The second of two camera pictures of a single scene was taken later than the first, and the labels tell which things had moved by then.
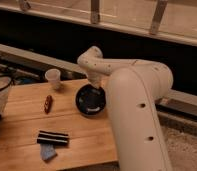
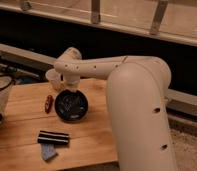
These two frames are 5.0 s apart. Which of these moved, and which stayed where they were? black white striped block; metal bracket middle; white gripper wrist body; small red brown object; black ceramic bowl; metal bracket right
Moved: white gripper wrist body; black ceramic bowl
Stayed: black white striped block; metal bracket right; small red brown object; metal bracket middle
